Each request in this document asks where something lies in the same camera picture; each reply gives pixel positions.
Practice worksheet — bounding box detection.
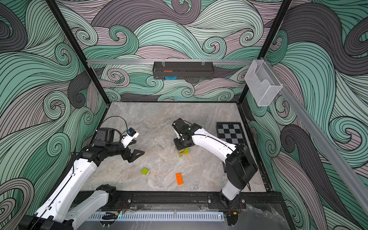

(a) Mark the long green lego brick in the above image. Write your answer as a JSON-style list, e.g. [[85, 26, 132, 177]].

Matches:
[[178, 153, 189, 158]]

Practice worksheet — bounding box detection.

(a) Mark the orange lego plate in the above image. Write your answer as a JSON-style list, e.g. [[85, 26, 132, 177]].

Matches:
[[175, 173, 184, 186]]

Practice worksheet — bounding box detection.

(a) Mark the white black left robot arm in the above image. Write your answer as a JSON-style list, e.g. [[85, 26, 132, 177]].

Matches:
[[18, 128, 145, 230]]

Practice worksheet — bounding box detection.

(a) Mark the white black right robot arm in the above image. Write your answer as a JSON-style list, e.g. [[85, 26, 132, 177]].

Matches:
[[172, 118, 258, 203]]

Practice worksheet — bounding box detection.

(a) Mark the black white chessboard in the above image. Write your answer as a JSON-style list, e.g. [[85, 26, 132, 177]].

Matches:
[[216, 122, 249, 173]]

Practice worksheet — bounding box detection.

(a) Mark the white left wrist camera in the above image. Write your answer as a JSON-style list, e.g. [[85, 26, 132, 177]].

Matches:
[[121, 127, 139, 148]]

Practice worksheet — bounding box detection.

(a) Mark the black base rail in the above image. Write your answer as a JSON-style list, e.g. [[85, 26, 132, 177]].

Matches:
[[101, 191, 284, 211]]

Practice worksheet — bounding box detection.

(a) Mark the black wall tray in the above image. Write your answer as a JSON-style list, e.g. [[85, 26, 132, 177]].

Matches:
[[152, 61, 215, 81]]

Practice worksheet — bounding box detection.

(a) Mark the white slotted cable duct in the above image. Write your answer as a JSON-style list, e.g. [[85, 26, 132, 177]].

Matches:
[[86, 211, 225, 222]]

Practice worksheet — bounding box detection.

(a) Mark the aluminium rail back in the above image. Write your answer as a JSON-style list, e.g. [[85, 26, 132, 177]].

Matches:
[[86, 58, 253, 66]]

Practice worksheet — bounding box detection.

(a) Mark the aluminium rail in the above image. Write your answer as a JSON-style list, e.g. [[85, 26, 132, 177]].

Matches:
[[260, 57, 368, 215], [86, 58, 253, 66]]

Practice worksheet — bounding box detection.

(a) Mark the clear plastic wall box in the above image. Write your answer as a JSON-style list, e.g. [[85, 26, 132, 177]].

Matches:
[[244, 59, 283, 107]]

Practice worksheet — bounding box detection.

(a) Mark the black left corner post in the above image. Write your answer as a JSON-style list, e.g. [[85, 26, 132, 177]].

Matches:
[[45, 0, 111, 107]]

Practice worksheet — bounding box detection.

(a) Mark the black corner post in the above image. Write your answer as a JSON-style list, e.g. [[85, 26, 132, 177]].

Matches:
[[237, 1, 292, 107], [45, 0, 111, 107]]

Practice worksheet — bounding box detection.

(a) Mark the black right corner post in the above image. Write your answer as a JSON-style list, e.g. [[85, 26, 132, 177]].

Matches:
[[237, 1, 292, 107]]

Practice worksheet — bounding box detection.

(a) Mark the aluminium rail right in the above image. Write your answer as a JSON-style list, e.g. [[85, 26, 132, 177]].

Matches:
[[260, 57, 368, 215]]

